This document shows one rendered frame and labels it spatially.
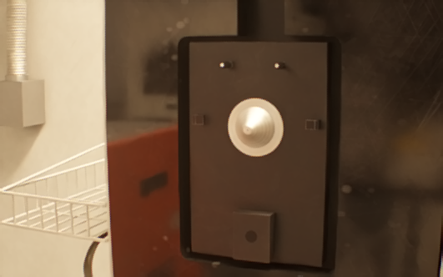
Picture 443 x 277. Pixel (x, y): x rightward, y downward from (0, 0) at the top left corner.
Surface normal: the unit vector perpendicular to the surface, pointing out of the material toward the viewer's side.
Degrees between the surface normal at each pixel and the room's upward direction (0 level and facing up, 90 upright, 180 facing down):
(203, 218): 90
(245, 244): 90
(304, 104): 90
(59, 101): 90
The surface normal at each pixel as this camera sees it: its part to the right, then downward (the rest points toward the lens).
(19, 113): -0.36, 0.14
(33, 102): 0.93, 0.05
